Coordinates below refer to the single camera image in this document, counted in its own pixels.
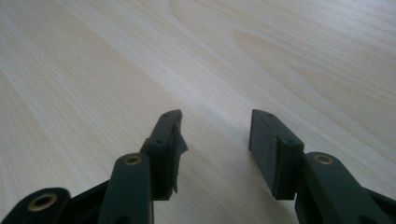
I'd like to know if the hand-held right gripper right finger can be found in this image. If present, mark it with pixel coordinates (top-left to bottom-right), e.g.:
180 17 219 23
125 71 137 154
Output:
247 108 394 224

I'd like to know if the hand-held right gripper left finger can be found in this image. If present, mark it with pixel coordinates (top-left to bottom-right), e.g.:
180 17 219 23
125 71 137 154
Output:
97 108 190 224

